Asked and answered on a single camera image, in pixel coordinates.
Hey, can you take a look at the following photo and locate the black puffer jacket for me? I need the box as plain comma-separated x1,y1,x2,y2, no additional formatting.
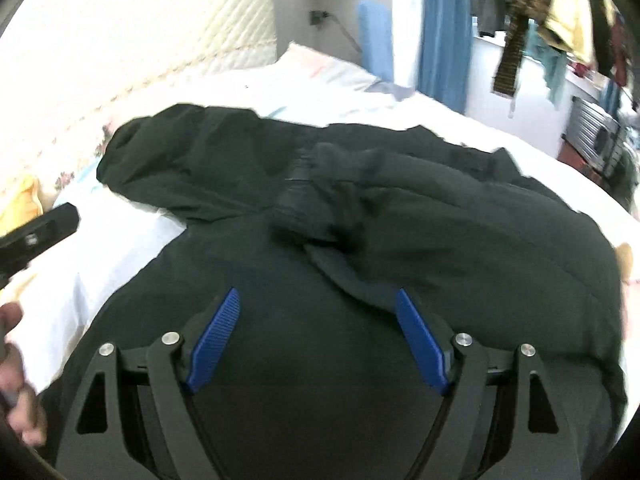
42,133,627,479

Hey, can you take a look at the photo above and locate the person left hand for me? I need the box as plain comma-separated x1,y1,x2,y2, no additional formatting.
1,302,48,448

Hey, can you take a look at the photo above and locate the yellow cartoon pillow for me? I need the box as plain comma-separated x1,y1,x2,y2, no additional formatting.
0,176,43,235

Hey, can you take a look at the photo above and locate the patchwork checkered quilt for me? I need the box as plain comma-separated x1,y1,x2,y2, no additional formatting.
1,44,639,391

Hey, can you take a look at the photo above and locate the grey ribbed suitcase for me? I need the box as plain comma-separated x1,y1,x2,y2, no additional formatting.
562,96,626,178

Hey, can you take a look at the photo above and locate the plaid scarf hanging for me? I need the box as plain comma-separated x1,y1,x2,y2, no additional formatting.
492,0,550,98

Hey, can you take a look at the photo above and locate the cream quilted headboard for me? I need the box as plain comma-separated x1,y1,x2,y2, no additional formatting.
100,0,278,110

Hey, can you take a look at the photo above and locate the blue folded board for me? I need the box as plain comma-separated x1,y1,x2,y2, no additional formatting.
357,0,394,82

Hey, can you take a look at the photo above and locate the blue curtain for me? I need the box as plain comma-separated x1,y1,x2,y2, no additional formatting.
416,0,473,114

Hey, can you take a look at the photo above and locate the yellow fleece jacket hanging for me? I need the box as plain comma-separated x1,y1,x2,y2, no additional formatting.
538,0,617,74

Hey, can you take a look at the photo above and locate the black wall charger with cable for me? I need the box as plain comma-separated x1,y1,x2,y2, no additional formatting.
308,10,362,53

